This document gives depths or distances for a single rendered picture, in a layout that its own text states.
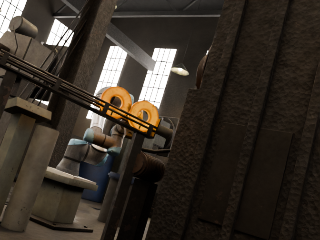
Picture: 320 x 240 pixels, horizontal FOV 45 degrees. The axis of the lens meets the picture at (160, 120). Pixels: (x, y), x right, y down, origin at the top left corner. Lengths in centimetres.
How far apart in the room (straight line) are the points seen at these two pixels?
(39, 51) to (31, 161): 570
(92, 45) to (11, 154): 339
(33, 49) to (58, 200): 527
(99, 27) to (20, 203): 375
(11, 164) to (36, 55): 553
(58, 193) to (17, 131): 56
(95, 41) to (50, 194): 318
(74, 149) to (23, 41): 518
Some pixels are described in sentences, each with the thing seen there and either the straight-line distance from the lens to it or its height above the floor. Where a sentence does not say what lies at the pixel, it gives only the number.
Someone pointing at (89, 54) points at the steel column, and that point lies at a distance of 527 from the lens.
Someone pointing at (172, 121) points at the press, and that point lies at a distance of 1091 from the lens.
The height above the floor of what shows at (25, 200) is 15.
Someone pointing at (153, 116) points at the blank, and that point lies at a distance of 195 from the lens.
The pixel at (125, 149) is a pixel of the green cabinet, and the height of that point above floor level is 85.
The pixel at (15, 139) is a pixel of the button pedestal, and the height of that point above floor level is 41.
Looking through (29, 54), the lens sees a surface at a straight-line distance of 744.
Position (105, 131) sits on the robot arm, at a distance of 251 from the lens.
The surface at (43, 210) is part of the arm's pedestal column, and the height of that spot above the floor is 6.
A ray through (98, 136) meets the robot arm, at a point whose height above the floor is 56.
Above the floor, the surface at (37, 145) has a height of 42.
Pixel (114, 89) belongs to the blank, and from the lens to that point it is 189.
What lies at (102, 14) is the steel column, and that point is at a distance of 545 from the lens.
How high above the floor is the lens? 36
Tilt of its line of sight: 11 degrees up
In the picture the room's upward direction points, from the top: 17 degrees clockwise
